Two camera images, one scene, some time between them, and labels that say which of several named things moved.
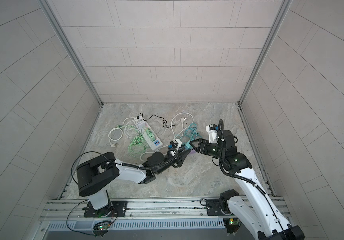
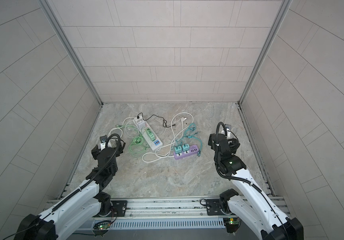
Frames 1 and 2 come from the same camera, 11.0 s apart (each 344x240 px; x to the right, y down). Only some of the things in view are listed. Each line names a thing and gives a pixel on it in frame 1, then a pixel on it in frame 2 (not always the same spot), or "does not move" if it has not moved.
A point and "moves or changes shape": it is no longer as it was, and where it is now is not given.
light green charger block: (151, 136) does not move
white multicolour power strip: (149, 134) does not move
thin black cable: (164, 121) does not move
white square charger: (141, 125) does not move
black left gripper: (179, 158) to (117, 151)
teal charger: (187, 145) moves or changes shape
